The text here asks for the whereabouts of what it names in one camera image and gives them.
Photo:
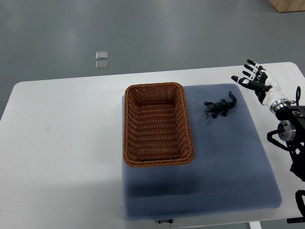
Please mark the wooden box corner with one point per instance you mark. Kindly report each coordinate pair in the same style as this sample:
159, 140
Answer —
288, 5

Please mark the lower floor metal plate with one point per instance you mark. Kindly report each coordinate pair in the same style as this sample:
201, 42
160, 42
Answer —
102, 65

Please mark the upper floor metal plate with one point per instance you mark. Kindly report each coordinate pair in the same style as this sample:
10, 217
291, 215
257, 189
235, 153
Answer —
101, 55

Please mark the floor metal plate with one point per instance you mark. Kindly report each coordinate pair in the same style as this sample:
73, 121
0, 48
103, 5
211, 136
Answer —
101, 55
102, 65

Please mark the blue grey foam mat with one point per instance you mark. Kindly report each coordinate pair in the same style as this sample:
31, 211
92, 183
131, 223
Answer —
230, 171

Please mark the dark toy crocodile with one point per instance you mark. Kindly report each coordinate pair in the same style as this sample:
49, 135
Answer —
222, 107

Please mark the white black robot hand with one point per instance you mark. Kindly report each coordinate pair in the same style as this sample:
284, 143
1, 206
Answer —
263, 83

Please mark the brown wicker basket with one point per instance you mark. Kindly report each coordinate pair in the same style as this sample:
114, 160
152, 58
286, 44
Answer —
156, 126

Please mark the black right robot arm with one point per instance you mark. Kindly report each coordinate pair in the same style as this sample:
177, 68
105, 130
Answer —
290, 135

